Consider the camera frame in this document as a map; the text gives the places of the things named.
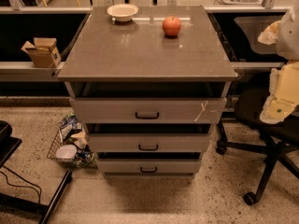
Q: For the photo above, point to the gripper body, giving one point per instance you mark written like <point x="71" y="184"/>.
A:
<point x="289" y="38"/>

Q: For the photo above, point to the grey bottom drawer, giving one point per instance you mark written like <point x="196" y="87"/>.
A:
<point x="149" y="166"/>

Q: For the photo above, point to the grey drawer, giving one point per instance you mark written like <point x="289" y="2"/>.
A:
<point x="149" y="166"/>
<point x="143" y="110"/>
<point x="152" y="142"/>

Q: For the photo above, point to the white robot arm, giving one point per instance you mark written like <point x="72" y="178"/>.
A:
<point x="285" y="35"/>

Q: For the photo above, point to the grey drawer cabinet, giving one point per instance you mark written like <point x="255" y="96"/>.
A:
<point x="136" y="59"/>

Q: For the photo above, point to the grey top drawer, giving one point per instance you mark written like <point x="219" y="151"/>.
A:
<point x="143" y="110"/>

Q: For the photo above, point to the grey middle drawer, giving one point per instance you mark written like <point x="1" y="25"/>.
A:
<point x="152" y="142"/>

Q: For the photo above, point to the open cardboard box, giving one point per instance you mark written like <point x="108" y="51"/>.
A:
<point x="43" y="52"/>

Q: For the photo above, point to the black office chair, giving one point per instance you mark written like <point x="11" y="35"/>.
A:
<point x="279" y="139"/>

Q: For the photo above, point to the red apple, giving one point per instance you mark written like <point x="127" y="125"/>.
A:
<point x="171" y="26"/>

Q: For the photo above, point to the white bowl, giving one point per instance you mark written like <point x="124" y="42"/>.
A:
<point x="122" y="12"/>

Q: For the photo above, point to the white plastic container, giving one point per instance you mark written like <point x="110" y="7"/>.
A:
<point x="66" y="152"/>

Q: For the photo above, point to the wire basket with items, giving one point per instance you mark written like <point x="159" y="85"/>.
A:
<point x="70" y="132"/>

